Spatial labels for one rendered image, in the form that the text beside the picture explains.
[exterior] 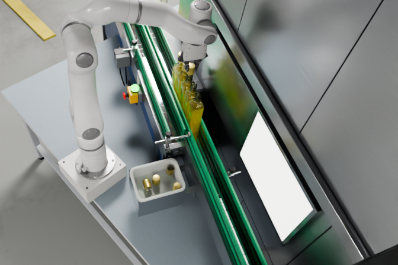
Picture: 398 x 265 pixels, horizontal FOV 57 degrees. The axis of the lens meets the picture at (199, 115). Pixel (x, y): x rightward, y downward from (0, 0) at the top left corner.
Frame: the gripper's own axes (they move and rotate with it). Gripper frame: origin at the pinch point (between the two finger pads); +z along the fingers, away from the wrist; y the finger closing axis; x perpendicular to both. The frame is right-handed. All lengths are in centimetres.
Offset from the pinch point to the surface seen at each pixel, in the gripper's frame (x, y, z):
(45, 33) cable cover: -193, 63, 134
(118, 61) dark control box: -48, 22, 39
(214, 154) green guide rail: 31.3, -3.3, 25.3
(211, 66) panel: -3.2, -11.9, 6.2
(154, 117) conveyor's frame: 0.0, 15.4, 32.5
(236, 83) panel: 18.6, -12.0, -6.0
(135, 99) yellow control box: -20.2, 19.4, 41.0
